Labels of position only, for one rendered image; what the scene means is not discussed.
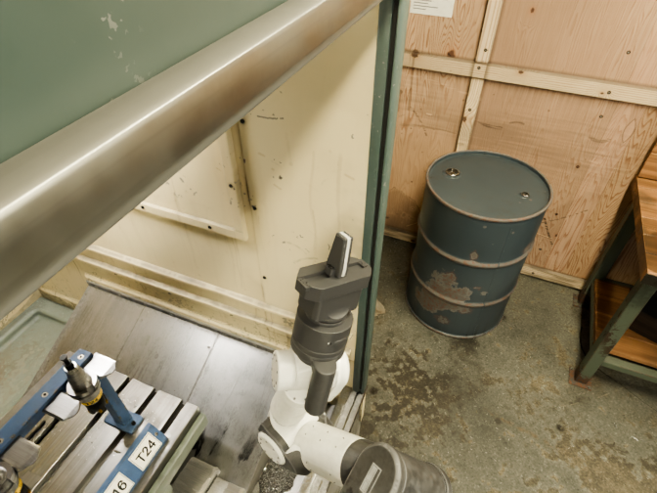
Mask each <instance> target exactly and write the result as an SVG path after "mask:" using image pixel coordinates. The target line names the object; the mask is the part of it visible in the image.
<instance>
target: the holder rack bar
mask: <svg viewBox="0 0 657 493"><path fill-rule="evenodd" d="M93 356H94V355H93V354H92V353H91V352H89V351H86V350H84V349H82V348H79V349H78V350H77V351H76V352H75V353H74V354H73V355H72V356H71V357H70V358H69V359H70V360H71V361H74V362H75V363H77V364H78V365H79V366H80V367H81V368H82V367H83V366H84V365H85V364H86V363H87V362H88V361H89V360H90V359H91V358H92V357H93ZM67 383H68V380H67V377H66V373H65V371H64V365H62V366H61V367H60V368H59V369H58V370H57V371H56V372H55V373H54V374H53V375H52V376H51V377H50V378H49V379H48V381H47V382H46V383H45V384H44V385H43V386H42V387H41V388H40V389H39V390H38V391H37V392H36V393H35V394H34V395H33V396H32V397H31V398H30V399H29V400H28V401H27V402H26V403H25V404H24V405H23V406H22V407H21V408H20V409H19V410H18V411H17V412H16V413H15V414H14V415H13V416H12V417H11V418H10V419H9V420H8V421H7V422H6V424H5V425H4V426H3V427H2V428H1V429H0V455H1V454H2V453H3V452H4V450H5V449H6V448H7V447H8V446H9V445H10V444H11V443H12V442H13V441H14V440H15V439H16V438H17V437H18V436H19V435H20V436H21V437H25V436H26V435H27V434H28V433H29V432H30V431H31V430H32V429H33V428H34V427H35V425H36V424H37V423H38V422H39V421H40V420H41V419H42V418H43V417H44V416H45V415H46V414H45V413H43V412H42V411H43V409H44V408H45V407H46V406H47V405H48V403H49V402H50V401H51V400H52V399H53V398H54V397H55V396H56V395H57V394H58V393H59V392H60V391H64V392H66V385H67Z"/></svg>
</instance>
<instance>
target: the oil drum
mask: <svg viewBox="0 0 657 493"><path fill-rule="evenodd" d="M425 180H426V184H425V190H424V195H423V201H422V206H421V211H420V213H419V215H418V219H417V225H418V231H417V238H416V247H415V249H414V251H413V253H412V257H411V272H410V277H409V281H408V283H407V286H406V301H407V304H408V306H409V308H410V310H411V312H412V313H413V315H414V316H415V317H416V318H417V319H418V320H419V321H420V322H421V323H422V324H423V325H424V326H425V327H426V328H428V329H430V330H431V331H433V332H435V333H438V334H440V335H443V336H449V337H454V338H475V337H480V336H484V335H486V334H488V333H490V332H491V331H493V330H494V329H495V328H496V327H497V326H498V325H499V324H500V322H501V321H502V319H503V317H504V310H505V308H506V305H507V303H508V301H509V298H510V296H511V294H512V293H513V292H514V290H515V289H516V287H517V284H518V277H519V274H520V272H521V270H522V267H523V265H524V263H525V260H526V258H527V255H528V254H529V253H530V252H531V250H532V248H533V246H534V243H535V237H536V235H537V233H538V230H539V228H540V225H541V223H542V221H543V218H544V216H545V213H546V211H547V209H548V208H549V206H550V204H551V202H552V199H553V190H552V187H551V184H550V183H549V181H548V179H547V178H546V176H545V175H544V174H543V173H542V172H541V171H540V170H538V169H537V168H536V167H534V166H533V165H531V164H529V163H527V162H525V161H523V160H521V159H519V158H517V157H512V156H509V155H506V154H502V153H497V152H492V151H483V150H464V151H456V152H452V153H448V154H445V155H443V156H441V157H438V158H436V159H435V160H434V161H433V162H432V163H431V164H430V165H429V167H428V168H427V171H426V175H425Z"/></svg>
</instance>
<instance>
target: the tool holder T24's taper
mask: <svg viewBox="0 0 657 493"><path fill-rule="evenodd" d="M72 362H73V364H74V366H73V368H72V369H70V370H67V369H66V368H65V366H64V371H65V373H66V377H67V380H68V382H69V385H70V387H71V389H72V390H73V391H75V392H80V391H83V390H85V389H87V388H88V387H89V386H90V385H91V383H92V377H91V376H90V375H89V374H88V373H87V372H86V371H85V370H83V369H82V368H81V367H80V366H79V365H78V364H77V363H75V362H74V361H72Z"/></svg>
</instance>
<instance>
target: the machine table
mask: <svg viewBox="0 0 657 493"><path fill-rule="evenodd" d="M62 365H63V361H61V360H60V361H59V362H58V363H57V364H56V365H55V366H54V367H53V368H52V369H51V370H50V371H49V372H48V373H47V374H46V375H45V376H44V377H43V378H42V379H41V380H40V381H39V382H38V383H37V384H36V385H35V386H34V387H33V388H32V389H31V390H30V391H29V392H28V393H27V394H26V395H25V396H24V397H23V398H22V399H21V400H20V401H19V402H18V403H17V404H16V405H15V406H14V407H13V408H12V409H11V410H10V411H9V412H8V413H7V414H6V415H5V416H4V417H3V418H2V419H1V420H0V429H1V428H2V427H3V426H4V425H5V424H6V422H7V421H8V420H9V419H10V418H11V417H12V416H13V415H14V414H15V413H16V412H17V411H18V410H19V409H20V408H21V407H22V406H23V405H24V404H25V403H26V402H27V401H28V400H29V399H30V398H31V397H32V396H33V395H34V394H35V393H36V392H37V391H38V390H39V389H40V388H41V387H42V386H43V385H44V384H45V383H46V382H47V381H48V379H49V378H50V377H51V376H52V375H53V374H54V373H55V372H56V371H57V370H58V369H59V368H60V367H61V366H62ZM107 378H108V379H109V381H110V383H111V385H112V386H113V388H114V389H115V391H116V393H117V394H118V395H119V397H120V399H122V400H121V401H122V402H123V404H124V405H125V404H126V405H125V407H126V409H127V410H129V411H131V412H133V413H136V414H138V415H140V416H142V417H143V418H144V419H143V420H142V422H141V423H140V424H139V426H138V427H137V428H136V430H135V431H134V432H133V434H129V433H127V432H124V431H122V430H120V429H118V428H116V427H114V426H111V425H109V424H106V423H105V422H103V420H104V418H105V417H106V416H107V415H108V414H109V413H108V410H107V408H106V410H105V411H104V412H102V413H100V412H97V413H96V414H95V415H92V414H90V413H88V410H87V408H86V407H85V406H84V405H82V404H81V407H80V410H79V412H78V413H77V414H76V415H75V416H74V417H72V418H70V419H68V420H67V421H65V422H61V421H59V420H57V419H56V418H52V417H51V416H49V415H48V416H46V415H47V414H46V415H45V417H43V418H42V419H41V420H40V422H38V423H37V424H36V426H35V427H34V428H33V429H32V431H34V430H35V429H36V428H37V427H38V426H39V425H40V424H41V423H42V422H43V421H45V422H46V423H45V424H46V425H45V424H44V425H43V426H42V427H41V428H40V429H38V430H37V431H36V432H35V433H34V434H33V435H32V436H31V438H30V439H29V441H32V442H31V443H35V444H37V445H39V446H41V450H40V453H39V456H38V459H37V460H36V462H35V463H34V464H33V465H32V466H30V467H28V468H26V469H25V470H23V471H20V472H18V474H19V478H20V479H21V480H22V483H24V484H25V485H26V486H28V487H29V488H30V490H31V492H32V493H96V492H97V491H98V490H99V488H100V487H101V486H102V484H103V483H104V482H105V480H106V479H107V478H108V476H109V475H110V473H111V472H112V470H113V469H114V468H115V466H116V465H117V464H118V462H119V461H120V460H121V458H122V457H123V455H124V454H125V453H126V451H127V450H128V449H129V447H130V446H131V445H132V443H133V442H134V441H135V439H136V438H137V437H138V435H139V434H140V432H141V431H142V430H143V428H144V427H145V426H146V424H147V423H150V424H152V425H153V426H155V427H156V428H157V429H159V430H160V431H161V432H162V433H163V434H165V435H166V436H167V438H168V440H167V441H166V442H165V444H164V445H163V447H162V448H161V450H160V451H159V453H158V454H157V456H156V457H155V459H154V460H153V462H152V463H151V465H150V466H149V468H148V469H147V471H146V472H145V474H144V475H143V477H142V478H141V479H140V481H139V482H138V484H137V485H136V487H135V488H134V490H133V491H132V493H164V491H165V490H166V488H167V487H168V485H169V484H170V482H171V480H172V479H173V477H174V476H175V474H176V473H177V471H178V469H179V468H180V467H181V466H182V464H183V462H184V461H185V459H186V458H187V456H188V455H189V453H190V451H191V450H192V448H193V447H194V445H195V444H196V442H197V440H198V438H199V437H200V435H201V434H202V432H203V430H204V429H205V427H206V426H207V424H208V419H207V417H206V415H205V414H204V413H201V412H200V410H199V407H198V406H196V405H194V404H191V403H189V402H187V403H186V404H185V405H184V404H182V403H183V400H182V399H180V398H177V397H175V396H173V395H170V394H168V393H166V392H163V391H161V390H159V391H158V392H155V388H154V387H152V386H150V385H147V384H145V383H143V382H140V381H137V380H134V379H132V380H131V381H130V380H129V377H127V376H125V375H123V374H121V373H119V372H117V371H114V372H113V373H112V374H111V375H109V376H107ZM122 394H123V395H122ZM125 396H126V397H125ZM123 397H124V398H123ZM123 399H124V400H123ZM135 400H136V401H135ZM128 401H129V402H128ZM130 402H131V403H130ZM129 403H130V404H129ZM135 404H136V405H137V407H136V405H135ZM133 406H134V407H135V408H134V407H133ZM142 407H143V408H142ZM145 408H146V409H145ZM82 410H83V411H82ZM150 411H151V413H150ZM105 412H106V413H105ZM144 414H145V415H144ZM97 417H98V418H97ZM96 418H97V419H96ZM90 420H91V421H90ZM153 420H154V422H153ZM173 421H174V422H173ZM96 422H97V424H96ZM99 422H100V423H99ZM105 425H107V426H105ZM44 426H45V427H44ZM54 427H56V428H54ZM49 430H50V432H49ZM32 431H31V432H29V433H28V434H27V435H26V436H25V437H24V438H25V439H27V438H28V437H29V436H30V434H31V433H32ZM88 431H89V432H88ZM54 433H55V434H54ZM34 435H35V436H34ZM36 436H37V437H36ZM87 437H88V438H87ZM35 438H36V439H35ZM48 438H49V439H48ZM96 438H97V439H96ZM88 440H89V441H88ZM91 442H93V443H91ZM104 445H105V446H104ZM97 446H98V447H97ZM85 447H86V448H85ZM91 448H92V449H91ZM114 449H116V450H118V451H120V452H121V453H120V454H115V452H113V451H111V450H114ZM96 454H97V455H96ZM78 455H79V456H78ZM84 456H85V457H84ZM86 457H87V458H86ZM86 459H87V460H86ZM84 462H85V463H84ZM50 480H51V481H50Z"/></svg>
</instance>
